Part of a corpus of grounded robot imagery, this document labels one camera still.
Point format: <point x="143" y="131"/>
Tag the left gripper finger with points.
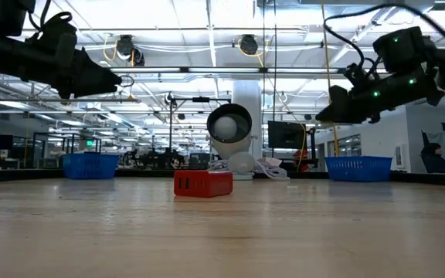
<point x="91" y="75"/>

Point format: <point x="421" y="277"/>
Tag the black stand frame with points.
<point x="170" y="123"/>

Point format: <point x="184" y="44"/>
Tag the person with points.
<point x="437" y="160"/>

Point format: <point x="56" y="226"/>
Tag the red background equipment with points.
<point x="301" y="164"/>

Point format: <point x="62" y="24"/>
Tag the red USB wall charger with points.
<point x="207" y="185"/>

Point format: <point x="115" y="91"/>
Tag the black table frame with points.
<point x="33" y="174"/>

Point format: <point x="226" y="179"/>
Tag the blue plastic basket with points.
<point x="357" y="170"/>
<point x="91" y="167"/>

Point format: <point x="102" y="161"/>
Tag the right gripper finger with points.
<point x="342" y="116"/>
<point x="342" y="99"/>

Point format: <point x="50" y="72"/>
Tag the white spot lamp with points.
<point x="228" y="123"/>

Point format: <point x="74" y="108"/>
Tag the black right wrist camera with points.
<point x="400" y="50"/>

